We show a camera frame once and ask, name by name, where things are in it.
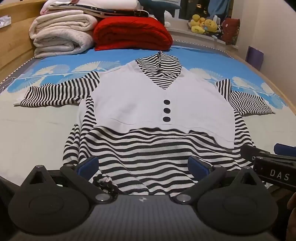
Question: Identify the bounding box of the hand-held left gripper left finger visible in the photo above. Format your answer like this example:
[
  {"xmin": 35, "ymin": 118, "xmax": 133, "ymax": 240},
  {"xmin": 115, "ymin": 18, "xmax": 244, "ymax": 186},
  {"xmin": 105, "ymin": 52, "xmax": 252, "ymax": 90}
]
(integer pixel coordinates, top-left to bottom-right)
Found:
[{"xmin": 21, "ymin": 156, "xmax": 119, "ymax": 205}]

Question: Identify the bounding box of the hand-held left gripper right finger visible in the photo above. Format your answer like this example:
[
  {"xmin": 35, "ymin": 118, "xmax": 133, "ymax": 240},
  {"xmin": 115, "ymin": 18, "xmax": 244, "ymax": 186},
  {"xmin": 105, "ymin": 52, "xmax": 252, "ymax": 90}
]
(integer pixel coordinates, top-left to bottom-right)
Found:
[{"xmin": 169, "ymin": 156, "xmax": 263, "ymax": 205}]

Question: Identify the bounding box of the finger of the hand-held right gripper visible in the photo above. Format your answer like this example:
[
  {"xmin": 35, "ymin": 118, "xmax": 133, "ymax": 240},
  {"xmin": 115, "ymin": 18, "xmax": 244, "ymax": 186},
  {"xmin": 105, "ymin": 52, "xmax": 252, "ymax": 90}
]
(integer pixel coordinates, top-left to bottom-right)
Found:
[
  {"xmin": 240, "ymin": 144, "xmax": 276, "ymax": 162},
  {"xmin": 273, "ymin": 143, "xmax": 296, "ymax": 155}
]

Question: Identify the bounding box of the striped top with white vest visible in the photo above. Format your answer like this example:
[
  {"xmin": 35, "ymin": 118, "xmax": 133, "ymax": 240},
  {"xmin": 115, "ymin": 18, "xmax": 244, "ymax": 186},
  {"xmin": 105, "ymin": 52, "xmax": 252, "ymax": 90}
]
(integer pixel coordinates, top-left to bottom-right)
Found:
[{"xmin": 13, "ymin": 51, "xmax": 276, "ymax": 195}]

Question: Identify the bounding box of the person's right hand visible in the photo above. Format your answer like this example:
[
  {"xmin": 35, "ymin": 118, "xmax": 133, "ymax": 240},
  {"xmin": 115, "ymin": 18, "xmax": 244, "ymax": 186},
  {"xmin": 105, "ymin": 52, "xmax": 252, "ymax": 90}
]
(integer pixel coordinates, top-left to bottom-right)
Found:
[{"xmin": 287, "ymin": 193, "xmax": 296, "ymax": 216}]

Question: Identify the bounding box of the blue and white patterned bedsheet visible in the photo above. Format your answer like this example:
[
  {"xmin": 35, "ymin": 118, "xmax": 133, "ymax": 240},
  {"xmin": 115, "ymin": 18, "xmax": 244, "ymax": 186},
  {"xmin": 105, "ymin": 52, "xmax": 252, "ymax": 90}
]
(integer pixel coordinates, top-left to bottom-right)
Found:
[{"xmin": 0, "ymin": 39, "xmax": 296, "ymax": 186}]

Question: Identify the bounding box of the purple box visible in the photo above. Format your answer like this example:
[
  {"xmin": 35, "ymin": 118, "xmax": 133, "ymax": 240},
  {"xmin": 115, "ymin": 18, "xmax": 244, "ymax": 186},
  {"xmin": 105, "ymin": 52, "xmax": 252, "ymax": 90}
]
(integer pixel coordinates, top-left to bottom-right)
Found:
[{"xmin": 245, "ymin": 46, "xmax": 264, "ymax": 72}]

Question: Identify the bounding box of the dark red plush toy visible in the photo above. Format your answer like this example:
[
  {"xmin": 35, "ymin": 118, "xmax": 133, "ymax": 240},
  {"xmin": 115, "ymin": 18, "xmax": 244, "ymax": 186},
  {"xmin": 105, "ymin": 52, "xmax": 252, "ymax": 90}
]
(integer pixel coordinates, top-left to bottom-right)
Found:
[{"xmin": 221, "ymin": 17, "xmax": 241, "ymax": 46}]

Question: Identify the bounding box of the white folded quilt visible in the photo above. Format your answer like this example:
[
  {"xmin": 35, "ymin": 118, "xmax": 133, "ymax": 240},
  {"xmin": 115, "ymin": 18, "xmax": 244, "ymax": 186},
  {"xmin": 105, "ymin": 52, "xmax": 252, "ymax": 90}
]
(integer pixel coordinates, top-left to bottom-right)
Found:
[{"xmin": 29, "ymin": 14, "xmax": 98, "ymax": 59}]

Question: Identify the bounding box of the yellow plush toy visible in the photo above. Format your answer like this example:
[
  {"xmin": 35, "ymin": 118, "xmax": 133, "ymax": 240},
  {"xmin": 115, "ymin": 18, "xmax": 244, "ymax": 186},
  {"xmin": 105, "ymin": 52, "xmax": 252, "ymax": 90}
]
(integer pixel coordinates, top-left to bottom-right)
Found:
[
  {"xmin": 191, "ymin": 14, "xmax": 207, "ymax": 35},
  {"xmin": 203, "ymin": 19, "xmax": 219, "ymax": 33}
]

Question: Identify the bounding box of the white windowsill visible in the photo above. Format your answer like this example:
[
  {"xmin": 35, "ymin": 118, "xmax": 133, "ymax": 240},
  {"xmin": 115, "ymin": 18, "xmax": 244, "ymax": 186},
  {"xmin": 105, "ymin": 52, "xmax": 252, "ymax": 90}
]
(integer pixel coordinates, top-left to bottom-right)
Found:
[{"xmin": 166, "ymin": 22, "xmax": 238, "ymax": 49}]

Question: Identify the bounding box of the red folded blanket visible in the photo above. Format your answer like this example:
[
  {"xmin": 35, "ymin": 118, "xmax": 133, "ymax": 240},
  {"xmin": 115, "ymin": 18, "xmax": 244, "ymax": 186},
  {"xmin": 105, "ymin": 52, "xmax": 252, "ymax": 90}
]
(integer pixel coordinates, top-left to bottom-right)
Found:
[{"xmin": 93, "ymin": 17, "xmax": 173, "ymax": 51}]

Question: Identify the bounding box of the blue hanging cloth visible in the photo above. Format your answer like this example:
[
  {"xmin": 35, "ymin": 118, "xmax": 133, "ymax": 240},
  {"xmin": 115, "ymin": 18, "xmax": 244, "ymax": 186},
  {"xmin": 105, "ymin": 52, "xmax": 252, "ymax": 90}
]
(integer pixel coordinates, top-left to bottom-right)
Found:
[{"xmin": 207, "ymin": 0, "xmax": 229, "ymax": 15}]

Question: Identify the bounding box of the dark patterned folded cloth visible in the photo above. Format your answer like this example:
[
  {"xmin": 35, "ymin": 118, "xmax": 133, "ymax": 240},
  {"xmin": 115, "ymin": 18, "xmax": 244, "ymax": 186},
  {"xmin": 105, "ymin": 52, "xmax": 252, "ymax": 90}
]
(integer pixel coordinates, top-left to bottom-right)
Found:
[{"xmin": 76, "ymin": 3, "xmax": 151, "ymax": 19}]

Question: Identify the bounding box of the pink and white folded bedding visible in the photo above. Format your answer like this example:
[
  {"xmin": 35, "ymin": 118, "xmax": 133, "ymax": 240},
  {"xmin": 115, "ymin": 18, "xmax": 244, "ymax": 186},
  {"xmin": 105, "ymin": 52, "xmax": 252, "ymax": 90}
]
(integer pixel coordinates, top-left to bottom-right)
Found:
[{"xmin": 40, "ymin": 0, "xmax": 142, "ymax": 17}]

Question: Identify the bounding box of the dark teal plush toy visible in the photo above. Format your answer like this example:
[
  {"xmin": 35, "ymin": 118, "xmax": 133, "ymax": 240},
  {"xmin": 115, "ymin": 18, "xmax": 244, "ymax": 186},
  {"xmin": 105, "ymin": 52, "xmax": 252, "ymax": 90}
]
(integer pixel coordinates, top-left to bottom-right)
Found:
[{"xmin": 138, "ymin": 0, "xmax": 183, "ymax": 25}]

